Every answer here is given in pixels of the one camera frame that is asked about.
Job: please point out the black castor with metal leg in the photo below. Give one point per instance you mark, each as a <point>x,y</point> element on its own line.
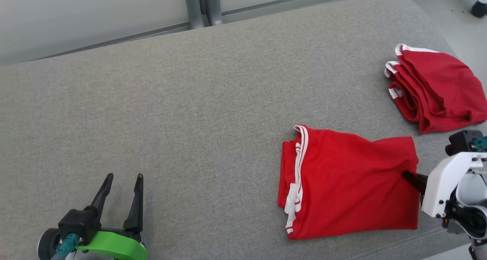
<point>478,5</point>

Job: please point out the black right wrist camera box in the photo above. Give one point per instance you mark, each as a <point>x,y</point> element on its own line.
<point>462,142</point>

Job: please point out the red jersey with white sleeves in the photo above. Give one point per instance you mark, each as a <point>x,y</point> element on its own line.
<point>350,184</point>

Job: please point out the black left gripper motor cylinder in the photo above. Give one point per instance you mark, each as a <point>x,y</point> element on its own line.
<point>48,244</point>

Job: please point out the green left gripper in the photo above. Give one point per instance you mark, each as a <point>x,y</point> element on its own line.
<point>114,246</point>

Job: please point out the grey partition base rail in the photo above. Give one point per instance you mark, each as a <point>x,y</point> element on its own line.
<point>289,0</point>
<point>114,41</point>

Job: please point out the grey partition post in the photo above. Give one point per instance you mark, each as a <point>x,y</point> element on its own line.
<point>193,7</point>
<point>213,5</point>

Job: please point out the red shorts with white stripes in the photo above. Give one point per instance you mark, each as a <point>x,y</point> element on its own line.
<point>441,92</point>

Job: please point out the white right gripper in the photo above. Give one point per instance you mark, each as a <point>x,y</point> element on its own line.
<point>439,187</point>

